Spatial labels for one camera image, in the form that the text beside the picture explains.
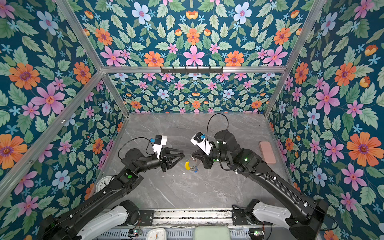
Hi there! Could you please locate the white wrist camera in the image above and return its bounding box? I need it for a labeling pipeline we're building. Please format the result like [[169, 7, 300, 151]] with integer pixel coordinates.
[[191, 132, 212, 156], [151, 135, 168, 159]]

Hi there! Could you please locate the pink eraser case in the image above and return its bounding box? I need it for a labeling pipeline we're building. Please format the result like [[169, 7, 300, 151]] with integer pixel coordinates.
[[259, 141, 277, 165]]

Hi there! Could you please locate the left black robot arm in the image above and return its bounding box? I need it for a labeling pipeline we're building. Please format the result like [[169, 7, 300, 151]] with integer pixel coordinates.
[[38, 148, 185, 240]]

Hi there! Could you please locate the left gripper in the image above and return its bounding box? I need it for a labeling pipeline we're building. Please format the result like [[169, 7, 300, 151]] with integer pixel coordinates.
[[135, 146, 185, 175]]

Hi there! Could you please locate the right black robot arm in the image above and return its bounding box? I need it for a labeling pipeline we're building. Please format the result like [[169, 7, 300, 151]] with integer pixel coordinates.
[[191, 130, 329, 240]]

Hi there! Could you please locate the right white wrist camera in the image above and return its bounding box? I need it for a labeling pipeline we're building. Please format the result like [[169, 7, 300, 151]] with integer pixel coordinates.
[[191, 132, 212, 156]]

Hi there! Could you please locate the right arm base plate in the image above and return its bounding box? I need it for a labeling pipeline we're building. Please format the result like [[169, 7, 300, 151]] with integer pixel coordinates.
[[232, 209, 272, 226]]

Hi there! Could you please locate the pale green box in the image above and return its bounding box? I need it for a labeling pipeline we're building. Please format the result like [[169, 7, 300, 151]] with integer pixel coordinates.
[[193, 226, 232, 240]]

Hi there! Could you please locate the black hook rail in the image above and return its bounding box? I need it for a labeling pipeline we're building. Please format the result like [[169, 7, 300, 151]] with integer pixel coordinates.
[[160, 67, 224, 74]]

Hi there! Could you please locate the white round alarm clock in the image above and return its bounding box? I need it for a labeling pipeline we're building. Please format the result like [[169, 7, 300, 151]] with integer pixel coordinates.
[[95, 176, 114, 193]]

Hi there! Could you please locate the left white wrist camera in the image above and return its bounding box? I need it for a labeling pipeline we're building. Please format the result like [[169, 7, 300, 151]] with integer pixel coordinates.
[[151, 135, 168, 159]]

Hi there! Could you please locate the aluminium front rail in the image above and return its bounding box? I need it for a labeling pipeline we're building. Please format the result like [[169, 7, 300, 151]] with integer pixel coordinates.
[[67, 207, 316, 229]]

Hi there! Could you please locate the white clock at front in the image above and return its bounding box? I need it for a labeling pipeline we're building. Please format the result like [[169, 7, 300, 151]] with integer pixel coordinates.
[[146, 228, 167, 240]]

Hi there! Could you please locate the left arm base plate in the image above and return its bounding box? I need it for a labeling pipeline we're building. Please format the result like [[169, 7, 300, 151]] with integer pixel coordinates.
[[130, 210, 155, 227]]

